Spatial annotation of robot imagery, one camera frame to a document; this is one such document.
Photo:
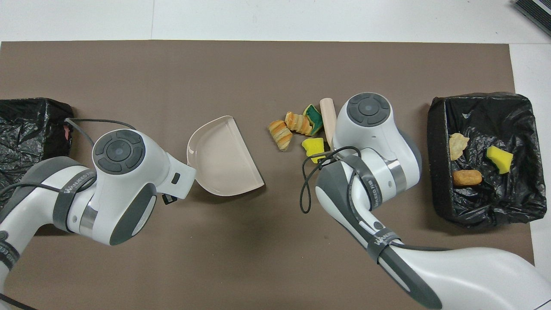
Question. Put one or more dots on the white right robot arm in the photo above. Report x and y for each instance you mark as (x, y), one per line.
(370, 129)

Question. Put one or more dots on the black ribbed object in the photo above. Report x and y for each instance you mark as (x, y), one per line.
(536, 13)

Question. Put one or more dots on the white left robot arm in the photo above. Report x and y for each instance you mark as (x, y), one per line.
(120, 189)

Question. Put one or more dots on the beige plastic dustpan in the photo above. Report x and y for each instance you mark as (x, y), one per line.
(224, 159)

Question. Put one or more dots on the green yellow sponge piece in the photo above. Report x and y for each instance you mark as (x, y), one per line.
(315, 117)

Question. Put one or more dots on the beige hand brush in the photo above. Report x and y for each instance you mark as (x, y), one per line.
(328, 118)

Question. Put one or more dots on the black bag lined bin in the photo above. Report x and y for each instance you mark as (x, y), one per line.
(26, 125)
(495, 202)

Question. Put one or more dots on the brown bread roll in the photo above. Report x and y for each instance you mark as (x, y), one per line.
(467, 177)

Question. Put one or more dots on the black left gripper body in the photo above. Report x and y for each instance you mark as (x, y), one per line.
(169, 199)

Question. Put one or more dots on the brown table mat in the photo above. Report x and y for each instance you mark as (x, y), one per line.
(258, 258)

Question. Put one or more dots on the golden croissant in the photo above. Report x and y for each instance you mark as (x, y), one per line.
(298, 123)
(458, 145)

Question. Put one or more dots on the pale flaky pastry piece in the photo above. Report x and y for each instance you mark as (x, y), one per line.
(280, 135)

